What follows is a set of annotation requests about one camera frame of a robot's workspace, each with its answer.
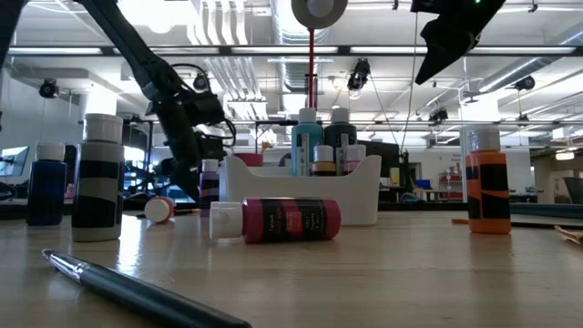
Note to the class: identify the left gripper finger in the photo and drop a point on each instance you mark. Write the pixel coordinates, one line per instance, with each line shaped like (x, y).
(191, 177)

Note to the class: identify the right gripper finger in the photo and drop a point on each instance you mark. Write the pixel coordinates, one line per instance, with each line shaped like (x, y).
(451, 50)
(439, 36)

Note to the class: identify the small purple paint bottle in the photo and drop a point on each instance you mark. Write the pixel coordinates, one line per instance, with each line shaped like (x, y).
(211, 191)

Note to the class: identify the large teal paint bottle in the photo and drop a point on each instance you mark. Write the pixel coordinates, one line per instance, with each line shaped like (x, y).
(316, 141)

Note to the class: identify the small yellow paint bottle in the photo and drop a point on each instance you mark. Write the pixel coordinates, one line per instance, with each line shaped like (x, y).
(324, 167)

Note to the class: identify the small orange paint bottle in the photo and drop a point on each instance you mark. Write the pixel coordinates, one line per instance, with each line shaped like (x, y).
(488, 182)

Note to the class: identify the large navy paint bottle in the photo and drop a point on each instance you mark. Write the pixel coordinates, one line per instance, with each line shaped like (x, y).
(341, 136)

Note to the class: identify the small blue paint bottle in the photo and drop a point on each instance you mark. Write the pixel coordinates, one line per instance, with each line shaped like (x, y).
(45, 191)

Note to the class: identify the small pink paint bottle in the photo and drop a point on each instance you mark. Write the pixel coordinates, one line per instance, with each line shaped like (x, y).
(357, 164)

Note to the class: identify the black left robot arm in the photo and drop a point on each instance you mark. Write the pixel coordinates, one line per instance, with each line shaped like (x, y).
(132, 50)

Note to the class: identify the small red paint bottle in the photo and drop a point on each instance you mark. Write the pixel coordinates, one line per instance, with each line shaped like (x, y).
(158, 210)

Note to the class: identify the small grey paint bottle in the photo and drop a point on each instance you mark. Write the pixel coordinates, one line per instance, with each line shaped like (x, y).
(98, 182)

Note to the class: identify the small magenta paint bottle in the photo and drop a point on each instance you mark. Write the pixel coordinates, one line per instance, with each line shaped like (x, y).
(291, 221)

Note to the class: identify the black ceiling spotlight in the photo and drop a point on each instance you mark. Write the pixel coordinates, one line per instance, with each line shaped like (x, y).
(201, 82)
(360, 75)
(526, 83)
(48, 89)
(438, 116)

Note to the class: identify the red plastic cup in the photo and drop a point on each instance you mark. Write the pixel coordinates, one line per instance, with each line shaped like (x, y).
(249, 160)

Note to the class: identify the black overhead rig beam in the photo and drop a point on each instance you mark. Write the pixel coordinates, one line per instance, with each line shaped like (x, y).
(344, 50)

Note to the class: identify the black monitor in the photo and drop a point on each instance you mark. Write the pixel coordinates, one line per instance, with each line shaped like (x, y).
(385, 155)

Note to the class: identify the white plastic bin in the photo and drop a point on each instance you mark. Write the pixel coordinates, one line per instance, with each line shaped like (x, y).
(319, 200)

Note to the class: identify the dark pen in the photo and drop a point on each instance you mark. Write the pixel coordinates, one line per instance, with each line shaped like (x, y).
(136, 296)

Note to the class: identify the lit computer monitor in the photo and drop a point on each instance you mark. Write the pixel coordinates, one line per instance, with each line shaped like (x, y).
(13, 161)

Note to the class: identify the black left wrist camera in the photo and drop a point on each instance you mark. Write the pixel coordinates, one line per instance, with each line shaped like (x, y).
(205, 109)

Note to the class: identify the black aluminium table frame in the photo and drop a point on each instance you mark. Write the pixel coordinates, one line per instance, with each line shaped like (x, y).
(546, 210)

